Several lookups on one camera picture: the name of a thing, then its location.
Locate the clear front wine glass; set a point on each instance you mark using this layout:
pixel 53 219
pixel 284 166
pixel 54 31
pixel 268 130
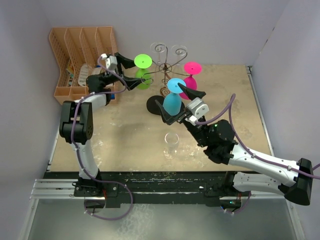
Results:
pixel 171 145

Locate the pink plastic wine glass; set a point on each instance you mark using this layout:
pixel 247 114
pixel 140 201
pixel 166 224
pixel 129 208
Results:
pixel 192 68

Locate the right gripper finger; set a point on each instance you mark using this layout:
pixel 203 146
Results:
pixel 165 116
pixel 191 94

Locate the white blister pack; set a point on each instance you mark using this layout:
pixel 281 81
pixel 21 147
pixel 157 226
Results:
pixel 83 74

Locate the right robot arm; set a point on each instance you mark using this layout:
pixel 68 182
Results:
pixel 222 145

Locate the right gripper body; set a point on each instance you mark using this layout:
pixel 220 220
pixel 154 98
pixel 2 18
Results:
pixel 182 120

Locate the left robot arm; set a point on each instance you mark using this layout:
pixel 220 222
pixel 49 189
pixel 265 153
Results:
pixel 76 121

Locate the peach plastic file organizer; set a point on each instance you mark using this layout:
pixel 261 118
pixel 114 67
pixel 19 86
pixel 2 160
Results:
pixel 81 45

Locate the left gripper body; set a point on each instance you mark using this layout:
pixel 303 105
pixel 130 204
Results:
pixel 110 79

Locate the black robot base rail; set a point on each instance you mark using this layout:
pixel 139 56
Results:
pixel 212 189

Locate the clear tall flute glass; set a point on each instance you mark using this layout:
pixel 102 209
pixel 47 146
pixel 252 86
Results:
pixel 158 48

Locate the clear short wine glass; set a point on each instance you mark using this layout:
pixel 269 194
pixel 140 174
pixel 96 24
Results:
pixel 180 51

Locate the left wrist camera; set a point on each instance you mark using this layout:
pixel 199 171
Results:
pixel 110 61

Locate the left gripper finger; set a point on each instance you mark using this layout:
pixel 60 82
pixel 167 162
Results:
pixel 123 62
pixel 132 82

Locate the colourful booklet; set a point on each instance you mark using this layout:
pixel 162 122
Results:
pixel 70 71

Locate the metal wine glass rack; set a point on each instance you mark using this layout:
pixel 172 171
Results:
pixel 168 71

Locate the green plastic wine glass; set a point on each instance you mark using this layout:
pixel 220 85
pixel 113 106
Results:
pixel 143 62

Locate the blue plastic wine glass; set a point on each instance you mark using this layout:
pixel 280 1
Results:
pixel 172 102

